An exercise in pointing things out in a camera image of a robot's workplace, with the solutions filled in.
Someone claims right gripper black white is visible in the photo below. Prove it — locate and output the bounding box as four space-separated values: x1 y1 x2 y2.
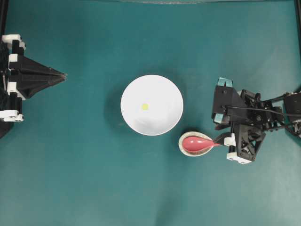
213 90 282 164

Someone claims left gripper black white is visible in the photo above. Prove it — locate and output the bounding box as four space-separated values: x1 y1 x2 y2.
0 34 66 121

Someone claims red plastic spoon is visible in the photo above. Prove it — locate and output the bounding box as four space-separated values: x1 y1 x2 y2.
182 136 220 153

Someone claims speckled egg-shaped spoon rest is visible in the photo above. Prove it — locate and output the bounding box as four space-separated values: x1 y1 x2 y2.
178 131 215 157

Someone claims white bowl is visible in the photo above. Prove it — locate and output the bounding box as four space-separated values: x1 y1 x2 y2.
120 75 184 136

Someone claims yellow hexagonal prism block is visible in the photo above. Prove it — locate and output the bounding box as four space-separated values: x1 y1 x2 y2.
142 104 149 111

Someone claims black camera cable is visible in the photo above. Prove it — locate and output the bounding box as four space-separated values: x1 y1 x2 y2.
226 106 301 117

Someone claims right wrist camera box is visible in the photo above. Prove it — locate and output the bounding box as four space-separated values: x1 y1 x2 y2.
212 78 246 125

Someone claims black aluminium frame rail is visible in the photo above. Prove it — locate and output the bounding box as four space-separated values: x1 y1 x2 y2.
294 0 301 55

